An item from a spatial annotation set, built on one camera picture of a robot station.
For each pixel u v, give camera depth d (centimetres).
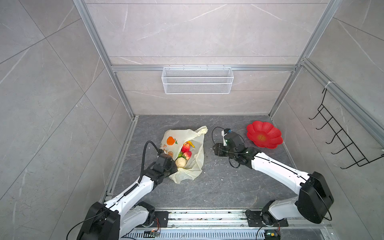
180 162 88
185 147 95
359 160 59
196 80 101
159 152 76
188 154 94
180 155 93
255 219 73
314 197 40
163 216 75
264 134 110
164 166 66
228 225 73
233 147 63
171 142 87
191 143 99
